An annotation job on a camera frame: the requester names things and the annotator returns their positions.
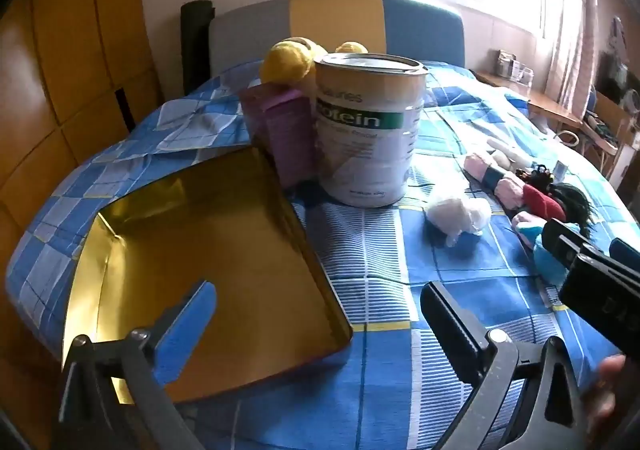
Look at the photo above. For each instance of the wooden wardrobe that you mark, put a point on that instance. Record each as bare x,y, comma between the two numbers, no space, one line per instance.
75,54

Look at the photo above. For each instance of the purple cardboard box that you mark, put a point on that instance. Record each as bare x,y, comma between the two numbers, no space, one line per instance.
285,129

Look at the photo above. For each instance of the person's right hand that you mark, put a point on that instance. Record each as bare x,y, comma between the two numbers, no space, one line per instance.
607,390

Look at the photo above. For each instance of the black stereo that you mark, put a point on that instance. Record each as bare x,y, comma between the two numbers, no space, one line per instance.
617,77

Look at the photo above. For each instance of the white plastic bag wad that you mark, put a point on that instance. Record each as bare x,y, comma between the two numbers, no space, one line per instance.
457,217

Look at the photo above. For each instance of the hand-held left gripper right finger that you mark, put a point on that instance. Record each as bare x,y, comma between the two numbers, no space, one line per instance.
450,325

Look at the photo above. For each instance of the grey yellow blue headboard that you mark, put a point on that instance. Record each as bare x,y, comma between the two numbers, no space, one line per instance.
340,19

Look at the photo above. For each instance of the blue plush toy pink skirt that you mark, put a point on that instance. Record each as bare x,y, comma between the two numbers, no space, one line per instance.
545,255

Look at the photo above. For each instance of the black rolled mat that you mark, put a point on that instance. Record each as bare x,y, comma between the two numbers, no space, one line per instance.
196,44

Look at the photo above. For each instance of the clear desk organizer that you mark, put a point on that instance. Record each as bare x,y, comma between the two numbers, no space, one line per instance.
512,67

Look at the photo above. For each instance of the model sailboat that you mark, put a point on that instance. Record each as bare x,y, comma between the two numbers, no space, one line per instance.
620,37

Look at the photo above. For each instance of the yellow plush toy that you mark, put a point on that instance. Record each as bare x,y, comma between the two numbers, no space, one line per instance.
285,60

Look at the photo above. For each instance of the gold tin box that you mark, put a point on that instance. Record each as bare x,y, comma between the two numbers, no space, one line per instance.
210,255

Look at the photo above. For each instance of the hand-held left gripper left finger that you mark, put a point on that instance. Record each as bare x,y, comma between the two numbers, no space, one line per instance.
190,325

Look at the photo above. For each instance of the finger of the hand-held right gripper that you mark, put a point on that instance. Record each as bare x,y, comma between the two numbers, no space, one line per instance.
607,302
567,242

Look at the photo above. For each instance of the rag doll black hair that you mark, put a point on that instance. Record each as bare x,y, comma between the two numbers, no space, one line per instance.
542,202

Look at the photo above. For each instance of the pink patterned curtain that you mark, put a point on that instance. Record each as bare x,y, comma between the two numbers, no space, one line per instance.
570,4

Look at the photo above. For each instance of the wooden desk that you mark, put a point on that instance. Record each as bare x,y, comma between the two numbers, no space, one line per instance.
550,102

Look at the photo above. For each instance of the large white protein can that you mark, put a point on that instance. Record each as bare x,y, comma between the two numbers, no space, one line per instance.
370,144

